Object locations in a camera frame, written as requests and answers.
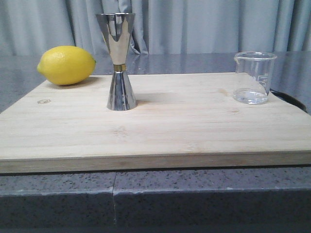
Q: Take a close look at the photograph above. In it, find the grey curtain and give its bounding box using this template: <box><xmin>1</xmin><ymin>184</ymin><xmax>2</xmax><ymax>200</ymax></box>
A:
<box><xmin>0</xmin><ymin>0</ymin><xmax>311</xmax><ymax>56</ymax></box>

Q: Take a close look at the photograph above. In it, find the clear glass beaker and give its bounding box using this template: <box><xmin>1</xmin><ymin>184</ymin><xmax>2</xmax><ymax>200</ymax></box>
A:
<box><xmin>233</xmin><ymin>51</ymin><xmax>277</xmax><ymax>105</ymax></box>

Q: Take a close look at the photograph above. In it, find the yellow lemon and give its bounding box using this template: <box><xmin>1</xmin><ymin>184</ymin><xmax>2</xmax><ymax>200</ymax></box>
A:
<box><xmin>37</xmin><ymin>46</ymin><xmax>96</xmax><ymax>85</ymax></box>

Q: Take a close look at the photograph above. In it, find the steel double jigger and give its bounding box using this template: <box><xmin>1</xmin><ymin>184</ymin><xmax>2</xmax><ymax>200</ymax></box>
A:
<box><xmin>96</xmin><ymin>13</ymin><xmax>137</xmax><ymax>111</ymax></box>

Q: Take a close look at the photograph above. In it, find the black round object behind board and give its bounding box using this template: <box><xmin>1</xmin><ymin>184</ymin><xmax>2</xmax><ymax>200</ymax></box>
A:
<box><xmin>270</xmin><ymin>89</ymin><xmax>307</xmax><ymax>112</ymax></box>

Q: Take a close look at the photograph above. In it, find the light wooden cutting board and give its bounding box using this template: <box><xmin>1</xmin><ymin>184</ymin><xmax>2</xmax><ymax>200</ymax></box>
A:
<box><xmin>0</xmin><ymin>73</ymin><xmax>311</xmax><ymax>173</ymax></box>

